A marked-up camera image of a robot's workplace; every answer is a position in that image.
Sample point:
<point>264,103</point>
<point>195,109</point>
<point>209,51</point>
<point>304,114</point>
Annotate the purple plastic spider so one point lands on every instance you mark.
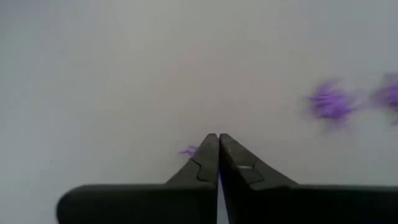
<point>331,102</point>
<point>189,151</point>
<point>388,95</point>

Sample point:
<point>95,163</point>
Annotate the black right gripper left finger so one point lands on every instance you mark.
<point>202,168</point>

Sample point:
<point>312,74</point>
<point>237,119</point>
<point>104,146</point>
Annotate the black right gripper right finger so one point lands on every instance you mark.
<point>239,174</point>

